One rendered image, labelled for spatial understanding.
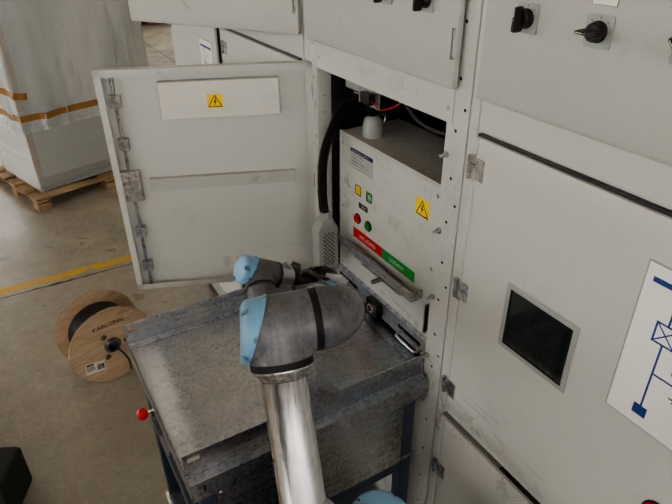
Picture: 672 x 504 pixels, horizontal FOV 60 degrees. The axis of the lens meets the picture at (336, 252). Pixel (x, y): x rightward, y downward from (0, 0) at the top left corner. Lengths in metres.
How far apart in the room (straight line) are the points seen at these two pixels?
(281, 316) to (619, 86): 0.64
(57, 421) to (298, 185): 1.63
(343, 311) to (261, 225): 1.01
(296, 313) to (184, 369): 0.77
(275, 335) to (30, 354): 2.51
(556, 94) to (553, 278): 0.33
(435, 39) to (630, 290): 0.62
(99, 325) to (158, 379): 1.20
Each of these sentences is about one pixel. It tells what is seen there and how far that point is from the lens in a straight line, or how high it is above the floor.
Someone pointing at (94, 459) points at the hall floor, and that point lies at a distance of 2.77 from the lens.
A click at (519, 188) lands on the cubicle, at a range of 1.16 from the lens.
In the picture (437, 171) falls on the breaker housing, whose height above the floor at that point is 1.39.
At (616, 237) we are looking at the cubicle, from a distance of 1.05.
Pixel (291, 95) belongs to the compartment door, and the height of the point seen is 1.48.
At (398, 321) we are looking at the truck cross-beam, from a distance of 1.76.
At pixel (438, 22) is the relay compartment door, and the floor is 1.77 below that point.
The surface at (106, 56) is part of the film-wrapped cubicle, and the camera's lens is 4.99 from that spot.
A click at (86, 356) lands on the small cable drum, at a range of 2.96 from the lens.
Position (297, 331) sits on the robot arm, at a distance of 1.02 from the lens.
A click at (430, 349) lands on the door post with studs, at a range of 1.61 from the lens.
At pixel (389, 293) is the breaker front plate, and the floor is 0.97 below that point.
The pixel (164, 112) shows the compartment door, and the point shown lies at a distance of 1.84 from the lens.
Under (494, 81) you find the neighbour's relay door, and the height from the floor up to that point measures 1.69.
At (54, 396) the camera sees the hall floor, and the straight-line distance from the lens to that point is 3.12.
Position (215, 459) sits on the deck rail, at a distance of 1.48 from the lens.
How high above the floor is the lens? 1.98
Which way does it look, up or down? 31 degrees down
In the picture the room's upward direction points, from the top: straight up
